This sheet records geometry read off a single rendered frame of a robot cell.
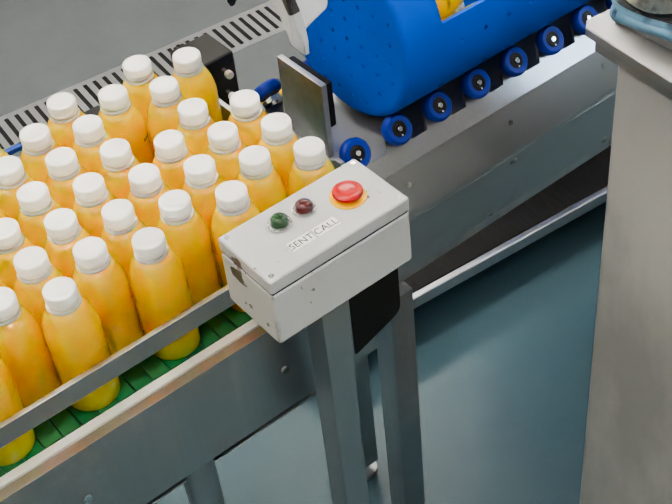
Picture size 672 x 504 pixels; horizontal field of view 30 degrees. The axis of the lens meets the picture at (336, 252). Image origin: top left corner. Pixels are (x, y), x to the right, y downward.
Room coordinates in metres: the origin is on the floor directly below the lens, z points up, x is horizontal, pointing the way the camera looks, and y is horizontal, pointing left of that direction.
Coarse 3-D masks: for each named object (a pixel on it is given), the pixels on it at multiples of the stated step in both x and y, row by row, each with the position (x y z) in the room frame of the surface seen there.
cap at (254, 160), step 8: (240, 152) 1.21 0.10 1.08; (248, 152) 1.21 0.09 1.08; (256, 152) 1.20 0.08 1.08; (264, 152) 1.20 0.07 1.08; (240, 160) 1.19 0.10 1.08; (248, 160) 1.19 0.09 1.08; (256, 160) 1.19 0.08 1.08; (264, 160) 1.19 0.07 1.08; (248, 168) 1.18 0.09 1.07; (256, 168) 1.18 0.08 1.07; (264, 168) 1.18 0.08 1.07
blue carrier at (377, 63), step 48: (336, 0) 1.44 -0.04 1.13; (384, 0) 1.36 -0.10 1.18; (432, 0) 1.37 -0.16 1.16; (480, 0) 1.41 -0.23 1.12; (528, 0) 1.45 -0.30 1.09; (576, 0) 1.52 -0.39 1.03; (336, 48) 1.45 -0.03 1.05; (384, 48) 1.36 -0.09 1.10; (432, 48) 1.35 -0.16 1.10; (480, 48) 1.41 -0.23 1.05; (384, 96) 1.37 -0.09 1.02
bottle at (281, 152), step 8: (296, 136) 1.26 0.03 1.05; (264, 144) 1.25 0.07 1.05; (272, 144) 1.24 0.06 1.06; (280, 144) 1.24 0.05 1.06; (288, 144) 1.25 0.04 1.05; (272, 152) 1.24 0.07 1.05; (280, 152) 1.24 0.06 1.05; (288, 152) 1.24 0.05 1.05; (272, 160) 1.23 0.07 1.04; (280, 160) 1.23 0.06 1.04; (288, 160) 1.23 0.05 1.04; (280, 168) 1.23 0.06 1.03; (288, 168) 1.23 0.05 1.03
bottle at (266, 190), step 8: (240, 168) 1.20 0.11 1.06; (272, 168) 1.20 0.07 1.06; (240, 176) 1.19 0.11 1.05; (248, 176) 1.18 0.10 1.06; (256, 176) 1.18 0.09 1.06; (264, 176) 1.18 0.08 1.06; (272, 176) 1.19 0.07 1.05; (280, 176) 1.20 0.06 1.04; (248, 184) 1.18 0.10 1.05; (256, 184) 1.18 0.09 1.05; (264, 184) 1.18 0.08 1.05; (272, 184) 1.18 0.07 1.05; (280, 184) 1.19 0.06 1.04; (248, 192) 1.17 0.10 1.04; (256, 192) 1.17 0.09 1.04; (264, 192) 1.17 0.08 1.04; (272, 192) 1.17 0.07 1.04; (280, 192) 1.18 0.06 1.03; (256, 200) 1.17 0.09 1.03; (264, 200) 1.17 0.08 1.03; (272, 200) 1.17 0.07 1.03; (280, 200) 1.18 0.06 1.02; (264, 208) 1.17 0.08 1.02
